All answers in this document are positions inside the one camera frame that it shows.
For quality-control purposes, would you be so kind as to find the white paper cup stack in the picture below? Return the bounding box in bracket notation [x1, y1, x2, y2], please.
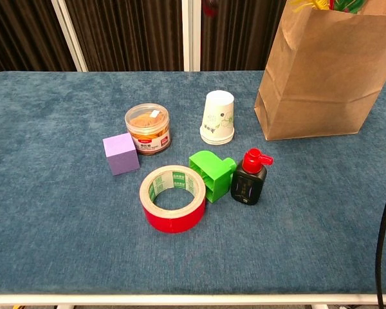
[199, 89, 235, 145]

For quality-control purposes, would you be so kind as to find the brown paper bag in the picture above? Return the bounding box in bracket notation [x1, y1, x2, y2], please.
[253, 0, 386, 142]

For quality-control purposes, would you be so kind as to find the green plastic block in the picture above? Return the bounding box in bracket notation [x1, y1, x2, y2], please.
[188, 150, 237, 203]

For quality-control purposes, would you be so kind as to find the clear jar of rubber bands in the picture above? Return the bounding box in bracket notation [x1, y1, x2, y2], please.
[124, 103, 171, 156]

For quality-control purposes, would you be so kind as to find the red tape roll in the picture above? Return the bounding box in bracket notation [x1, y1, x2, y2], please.
[139, 165, 207, 234]

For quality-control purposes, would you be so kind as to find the purple cube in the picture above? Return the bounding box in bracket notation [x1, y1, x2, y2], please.
[102, 132, 140, 176]

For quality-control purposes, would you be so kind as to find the dark pleated curtain panel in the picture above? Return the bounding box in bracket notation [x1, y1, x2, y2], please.
[201, 0, 287, 71]
[66, 0, 184, 72]
[0, 0, 78, 78]

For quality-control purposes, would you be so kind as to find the blue felt table cover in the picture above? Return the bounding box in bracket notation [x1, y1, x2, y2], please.
[0, 70, 386, 295]

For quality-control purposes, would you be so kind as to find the white partition frame post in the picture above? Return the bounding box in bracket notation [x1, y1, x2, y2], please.
[181, 0, 202, 71]
[50, 0, 89, 72]

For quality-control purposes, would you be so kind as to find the white table frame base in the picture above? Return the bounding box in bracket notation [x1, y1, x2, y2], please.
[0, 293, 386, 309]

